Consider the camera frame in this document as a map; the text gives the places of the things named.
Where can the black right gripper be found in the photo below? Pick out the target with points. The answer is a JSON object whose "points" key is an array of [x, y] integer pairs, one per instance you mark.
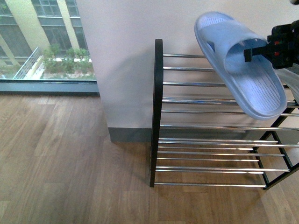
{"points": [[285, 51]]}

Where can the light blue slipper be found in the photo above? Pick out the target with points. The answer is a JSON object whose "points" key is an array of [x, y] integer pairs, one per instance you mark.
{"points": [[254, 85]]}

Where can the grey knit sneaker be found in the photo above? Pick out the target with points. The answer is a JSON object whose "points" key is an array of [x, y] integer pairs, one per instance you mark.
{"points": [[291, 79]]}

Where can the black metal shoe rack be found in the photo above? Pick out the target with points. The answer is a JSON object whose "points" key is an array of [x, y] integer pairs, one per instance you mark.
{"points": [[212, 143]]}

